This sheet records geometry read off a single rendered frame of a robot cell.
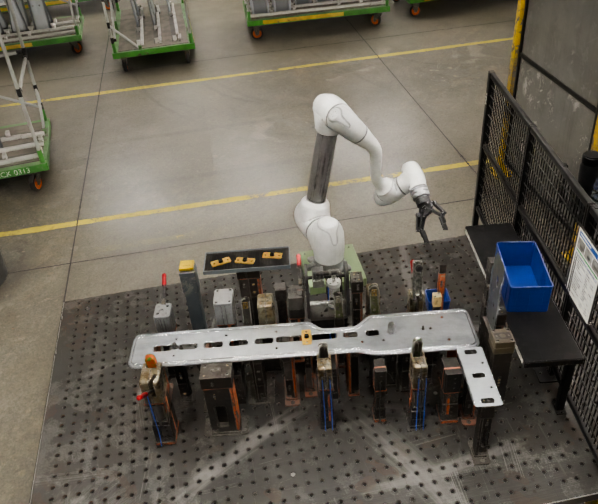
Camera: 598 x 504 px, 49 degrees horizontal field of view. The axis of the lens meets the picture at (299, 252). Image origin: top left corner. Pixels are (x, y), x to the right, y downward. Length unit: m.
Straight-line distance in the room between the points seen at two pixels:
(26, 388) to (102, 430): 1.42
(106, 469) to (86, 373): 0.56
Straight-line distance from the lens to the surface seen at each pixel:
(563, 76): 4.73
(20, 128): 6.82
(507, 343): 2.57
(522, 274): 2.93
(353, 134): 2.99
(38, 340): 4.53
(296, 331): 2.65
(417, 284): 2.69
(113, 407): 2.95
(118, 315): 3.39
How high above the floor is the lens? 2.81
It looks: 36 degrees down
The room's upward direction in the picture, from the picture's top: 5 degrees counter-clockwise
